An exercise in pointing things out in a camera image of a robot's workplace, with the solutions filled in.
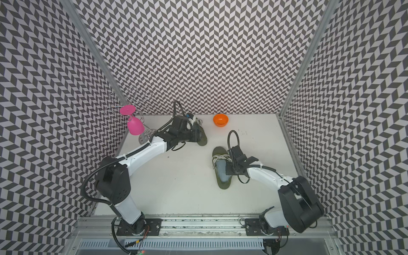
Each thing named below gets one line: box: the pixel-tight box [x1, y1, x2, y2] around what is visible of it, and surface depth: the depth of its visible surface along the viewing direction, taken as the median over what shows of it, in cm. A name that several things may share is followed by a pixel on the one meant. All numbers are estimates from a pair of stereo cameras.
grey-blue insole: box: [216, 159, 231, 183], surface depth 88 cm
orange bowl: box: [213, 113, 229, 128], surface depth 114 cm
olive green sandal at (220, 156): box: [211, 146, 233, 190], surface depth 88 cm
